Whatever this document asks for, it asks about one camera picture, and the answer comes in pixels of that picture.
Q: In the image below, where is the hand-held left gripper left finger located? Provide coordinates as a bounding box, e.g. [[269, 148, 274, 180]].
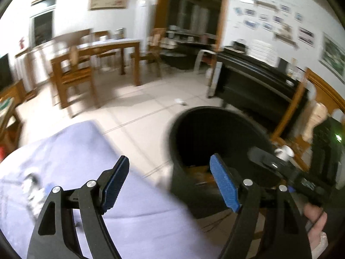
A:
[[27, 155, 130, 259]]

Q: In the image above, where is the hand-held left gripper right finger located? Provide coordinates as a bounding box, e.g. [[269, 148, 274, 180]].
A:
[[210, 153, 313, 259]]

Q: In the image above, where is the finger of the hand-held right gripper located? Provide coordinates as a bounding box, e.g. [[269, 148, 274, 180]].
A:
[[247, 146, 324, 203]]

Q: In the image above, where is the black trash bin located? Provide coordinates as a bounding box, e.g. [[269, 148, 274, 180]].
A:
[[169, 106, 281, 220]]

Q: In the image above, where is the person's right forearm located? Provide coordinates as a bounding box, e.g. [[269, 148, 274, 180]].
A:
[[310, 231, 330, 259]]

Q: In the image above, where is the person's right hand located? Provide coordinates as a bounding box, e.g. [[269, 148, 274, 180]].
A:
[[303, 204, 328, 249]]

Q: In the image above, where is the white mug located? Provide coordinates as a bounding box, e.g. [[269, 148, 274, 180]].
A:
[[273, 144, 295, 163]]

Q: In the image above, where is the lavender bed sheet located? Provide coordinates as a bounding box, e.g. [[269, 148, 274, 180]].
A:
[[0, 121, 225, 259]]

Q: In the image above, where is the wooden armchair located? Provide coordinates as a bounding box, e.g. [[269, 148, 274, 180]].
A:
[[270, 67, 345, 169]]

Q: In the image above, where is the crumpled white tissue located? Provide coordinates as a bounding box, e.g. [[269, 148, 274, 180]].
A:
[[21, 172, 51, 218]]

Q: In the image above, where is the black upright piano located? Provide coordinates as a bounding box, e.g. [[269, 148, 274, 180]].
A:
[[207, 45, 309, 130]]

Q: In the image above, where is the framed landscape painting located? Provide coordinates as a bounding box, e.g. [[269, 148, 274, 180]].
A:
[[319, 32, 345, 83]]

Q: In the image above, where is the wooden dining chair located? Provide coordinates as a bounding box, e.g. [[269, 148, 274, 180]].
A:
[[130, 28, 167, 79], [92, 30, 117, 68], [50, 29, 102, 118]]

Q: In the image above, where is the small dark device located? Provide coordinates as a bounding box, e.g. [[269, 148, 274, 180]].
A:
[[231, 39, 249, 54]]

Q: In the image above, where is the cluttered wooden coffee table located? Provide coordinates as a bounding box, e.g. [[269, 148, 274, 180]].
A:
[[0, 96, 25, 152]]

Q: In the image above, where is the dark kitchen table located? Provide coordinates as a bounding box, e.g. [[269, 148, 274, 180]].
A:
[[161, 40, 216, 71]]

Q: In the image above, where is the wooden dining table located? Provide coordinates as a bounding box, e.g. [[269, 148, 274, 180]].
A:
[[32, 38, 143, 87]]

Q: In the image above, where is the black television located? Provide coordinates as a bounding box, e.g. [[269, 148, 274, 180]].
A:
[[0, 53, 13, 90]]

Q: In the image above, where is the white standing air conditioner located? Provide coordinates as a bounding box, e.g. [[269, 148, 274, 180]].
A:
[[136, 0, 150, 58]]

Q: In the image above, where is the wood framed window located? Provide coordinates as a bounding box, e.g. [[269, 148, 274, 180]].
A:
[[29, 0, 59, 49]]

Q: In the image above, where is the white curved frame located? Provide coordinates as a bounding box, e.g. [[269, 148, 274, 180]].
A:
[[195, 49, 216, 74]]

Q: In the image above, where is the group of wall photos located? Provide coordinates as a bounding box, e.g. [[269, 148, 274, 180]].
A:
[[231, 0, 316, 48]]

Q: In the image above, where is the wooden door frame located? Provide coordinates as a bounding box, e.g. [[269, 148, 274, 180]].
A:
[[154, 0, 233, 52]]

